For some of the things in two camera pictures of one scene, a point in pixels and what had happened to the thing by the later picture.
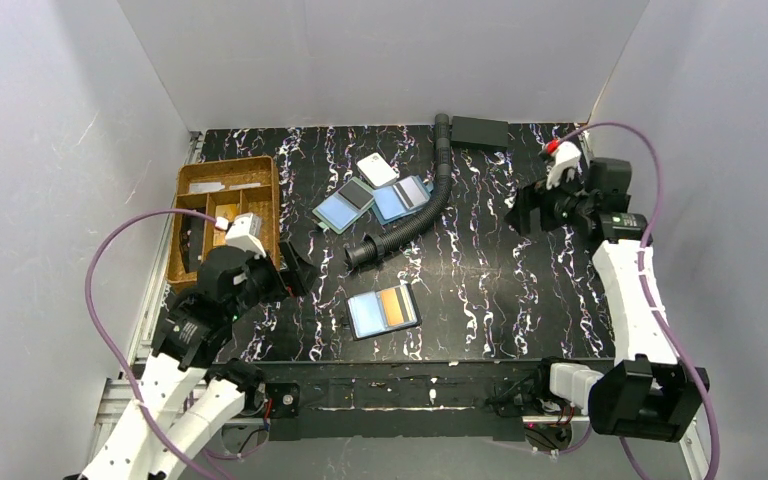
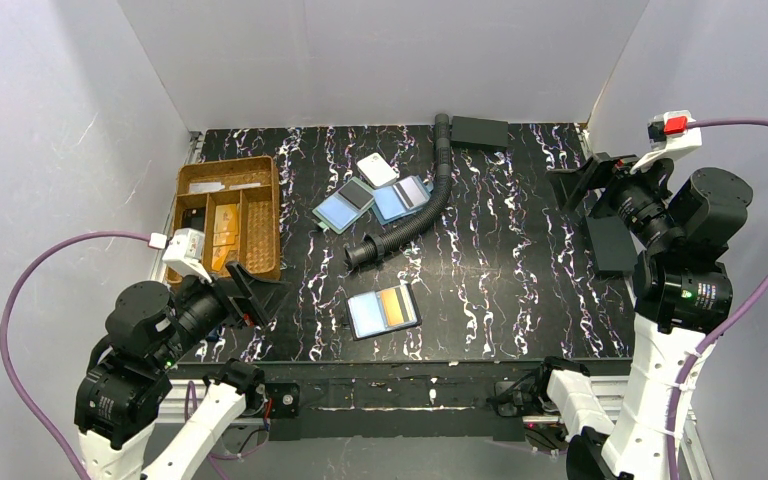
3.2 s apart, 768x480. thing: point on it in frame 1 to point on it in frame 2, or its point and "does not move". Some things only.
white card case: [377, 171] does not move
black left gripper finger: [528, 198] to [571, 184]
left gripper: [284, 269] to [239, 302]
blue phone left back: [345, 206] does not move
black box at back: [478, 132] does not move
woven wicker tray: [220, 187] does not move
